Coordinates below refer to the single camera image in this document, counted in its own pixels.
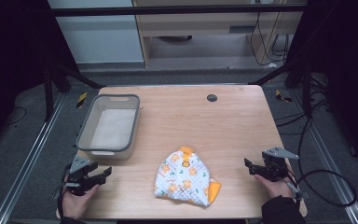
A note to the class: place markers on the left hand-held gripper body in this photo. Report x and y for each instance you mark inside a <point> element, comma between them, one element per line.
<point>78,182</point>

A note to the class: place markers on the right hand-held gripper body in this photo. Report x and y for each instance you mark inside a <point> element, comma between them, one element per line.
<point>275,168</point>

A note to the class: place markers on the beige plastic basket grey rim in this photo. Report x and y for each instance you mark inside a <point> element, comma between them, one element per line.
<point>112,127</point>

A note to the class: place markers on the white quilted orange-print baby garment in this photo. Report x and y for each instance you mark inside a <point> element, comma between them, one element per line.
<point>181,180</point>

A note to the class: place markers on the person's right hand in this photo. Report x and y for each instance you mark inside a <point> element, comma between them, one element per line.
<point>276,188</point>

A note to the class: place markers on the person's left hand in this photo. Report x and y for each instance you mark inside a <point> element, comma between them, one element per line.
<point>74,205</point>

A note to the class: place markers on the black yellow striped floor tape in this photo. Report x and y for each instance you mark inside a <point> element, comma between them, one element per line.
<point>282,96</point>
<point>81,100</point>

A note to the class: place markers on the black metal stand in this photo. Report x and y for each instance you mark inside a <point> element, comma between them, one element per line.
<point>48,90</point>
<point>306,90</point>

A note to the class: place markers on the white cabinet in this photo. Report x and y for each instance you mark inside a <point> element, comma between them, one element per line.
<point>99,34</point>

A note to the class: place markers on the light wooden desk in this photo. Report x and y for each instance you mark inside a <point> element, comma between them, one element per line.
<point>199,28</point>

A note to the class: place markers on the aluminium floor rail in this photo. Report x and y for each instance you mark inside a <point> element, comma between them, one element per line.
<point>329,158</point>
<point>28,158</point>

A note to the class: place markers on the black metal frame crossbar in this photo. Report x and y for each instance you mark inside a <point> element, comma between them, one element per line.
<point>167,10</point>

